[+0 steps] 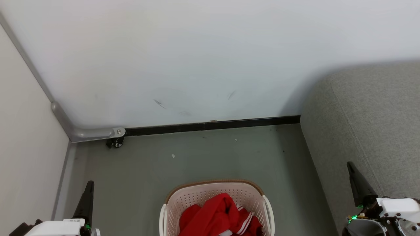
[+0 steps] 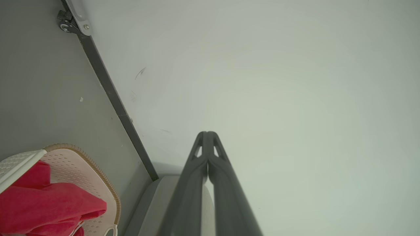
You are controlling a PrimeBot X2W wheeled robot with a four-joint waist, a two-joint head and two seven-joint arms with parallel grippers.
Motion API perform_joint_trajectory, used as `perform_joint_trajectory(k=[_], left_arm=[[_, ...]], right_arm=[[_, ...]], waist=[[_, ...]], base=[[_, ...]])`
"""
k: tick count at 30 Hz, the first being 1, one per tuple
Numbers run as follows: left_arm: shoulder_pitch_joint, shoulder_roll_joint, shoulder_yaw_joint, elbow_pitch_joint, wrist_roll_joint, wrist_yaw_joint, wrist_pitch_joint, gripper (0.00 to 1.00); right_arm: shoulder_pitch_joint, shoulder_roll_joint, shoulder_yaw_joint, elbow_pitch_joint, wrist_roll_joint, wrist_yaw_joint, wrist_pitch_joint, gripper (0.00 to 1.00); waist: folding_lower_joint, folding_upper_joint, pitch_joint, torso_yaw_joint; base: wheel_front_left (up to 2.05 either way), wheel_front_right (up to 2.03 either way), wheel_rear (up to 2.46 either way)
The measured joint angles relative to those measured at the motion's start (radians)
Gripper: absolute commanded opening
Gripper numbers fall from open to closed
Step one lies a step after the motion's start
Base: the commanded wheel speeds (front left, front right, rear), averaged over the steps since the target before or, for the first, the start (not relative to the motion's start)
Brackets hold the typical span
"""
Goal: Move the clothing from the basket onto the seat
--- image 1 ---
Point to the black caster wheel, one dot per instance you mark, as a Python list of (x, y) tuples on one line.
[(115, 143)]

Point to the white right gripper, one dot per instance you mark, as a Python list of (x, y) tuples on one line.
[(397, 206)]

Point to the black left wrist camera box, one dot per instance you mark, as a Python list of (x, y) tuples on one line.
[(23, 229)]

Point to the grey fabric sofa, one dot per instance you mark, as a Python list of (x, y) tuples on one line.
[(377, 114)]

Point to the beige partition panel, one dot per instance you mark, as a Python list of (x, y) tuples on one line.
[(26, 147)]

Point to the black baseboard strip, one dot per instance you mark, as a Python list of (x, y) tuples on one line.
[(213, 125)]

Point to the red garment white stripes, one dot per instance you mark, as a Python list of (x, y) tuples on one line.
[(216, 213)]

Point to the grey metal partition frame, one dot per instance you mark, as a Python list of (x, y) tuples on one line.
[(85, 132)]

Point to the cream perforated laundry basket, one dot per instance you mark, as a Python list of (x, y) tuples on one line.
[(197, 196)]

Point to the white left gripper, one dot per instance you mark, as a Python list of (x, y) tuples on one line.
[(59, 228)]

